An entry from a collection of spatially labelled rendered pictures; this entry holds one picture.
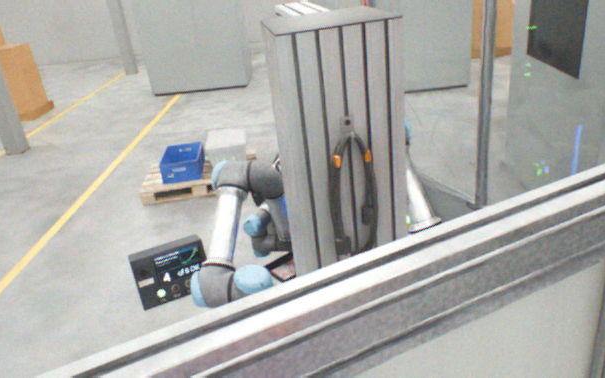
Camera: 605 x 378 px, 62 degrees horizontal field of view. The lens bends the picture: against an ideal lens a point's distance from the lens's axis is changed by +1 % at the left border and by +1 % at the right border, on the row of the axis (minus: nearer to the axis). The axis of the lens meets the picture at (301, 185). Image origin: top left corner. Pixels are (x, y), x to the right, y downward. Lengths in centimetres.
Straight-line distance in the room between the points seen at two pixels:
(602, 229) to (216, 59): 915
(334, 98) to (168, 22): 857
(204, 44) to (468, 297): 917
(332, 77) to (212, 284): 86
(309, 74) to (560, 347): 67
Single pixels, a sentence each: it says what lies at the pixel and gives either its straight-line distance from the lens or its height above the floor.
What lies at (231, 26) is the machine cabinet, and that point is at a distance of 929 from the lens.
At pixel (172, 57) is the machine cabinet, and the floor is 68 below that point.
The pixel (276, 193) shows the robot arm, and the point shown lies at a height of 139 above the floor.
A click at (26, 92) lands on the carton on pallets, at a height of 47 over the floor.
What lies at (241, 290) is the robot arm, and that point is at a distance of 158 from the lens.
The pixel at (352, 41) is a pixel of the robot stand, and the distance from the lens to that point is 100.
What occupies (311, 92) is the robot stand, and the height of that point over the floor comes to 191.
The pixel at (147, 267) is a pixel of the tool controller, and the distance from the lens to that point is 186.
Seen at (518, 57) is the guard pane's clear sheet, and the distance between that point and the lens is 214.
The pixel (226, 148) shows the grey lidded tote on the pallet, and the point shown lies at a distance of 512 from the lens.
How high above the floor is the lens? 216
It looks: 25 degrees down
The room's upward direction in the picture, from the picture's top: 7 degrees counter-clockwise
